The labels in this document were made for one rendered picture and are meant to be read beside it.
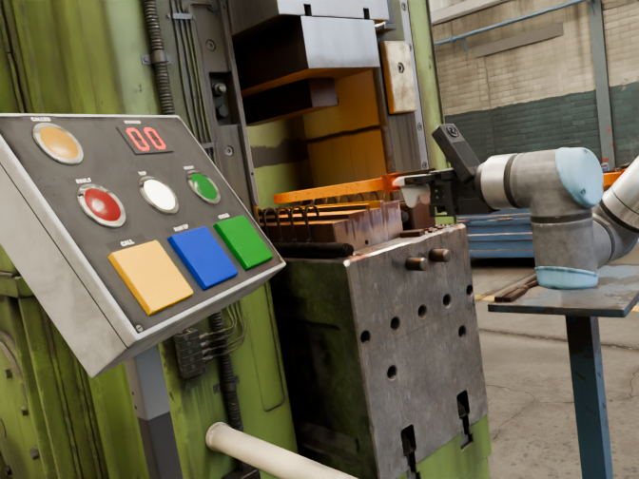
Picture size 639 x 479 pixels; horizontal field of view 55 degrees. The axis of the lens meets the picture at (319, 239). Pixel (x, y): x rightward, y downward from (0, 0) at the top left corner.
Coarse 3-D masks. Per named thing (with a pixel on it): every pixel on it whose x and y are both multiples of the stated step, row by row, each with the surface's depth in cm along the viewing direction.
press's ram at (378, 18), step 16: (240, 0) 115; (256, 0) 112; (272, 0) 108; (288, 0) 109; (304, 0) 112; (320, 0) 114; (336, 0) 117; (352, 0) 120; (368, 0) 123; (384, 0) 126; (240, 16) 116; (256, 16) 113; (272, 16) 109; (288, 16) 110; (320, 16) 115; (336, 16) 117; (352, 16) 120; (368, 16) 124; (384, 16) 126; (240, 32) 117; (256, 32) 119
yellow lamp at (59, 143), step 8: (48, 128) 67; (56, 128) 68; (40, 136) 65; (48, 136) 66; (56, 136) 67; (64, 136) 68; (48, 144) 65; (56, 144) 66; (64, 144) 67; (72, 144) 68; (56, 152) 65; (64, 152) 66; (72, 152) 67
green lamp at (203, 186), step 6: (198, 174) 85; (192, 180) 83; (198, 180) 84; (204, 180) 85; (198, 186) 83; (204, 186) 84; (210, 186) 85; (204, 192) 83; (210, 192) 84; (216, 192) 85; (210, 198) 83
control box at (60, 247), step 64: (0, 128) 61; (64, 128) 69; (0, 192) 62; (64, 192) 63; (128, 192) 71; (192, 192) 81; (64, 256) 60; (64, 320) 61; (128, 320) 59; (192, 320) 73
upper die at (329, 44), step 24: (288, 24) 114; (312, 24) 113; (336, 24) 117; (360, 24) 122; (240, 48) 126; (264, 48) 120; (288, 48) 115; (312, 48) 113; (336, 48) 117; (360, 48) 122; (240, 72) 128; (264, 72) 122; (288, 72) 117; (312, 72) 118; (336, 72) 124
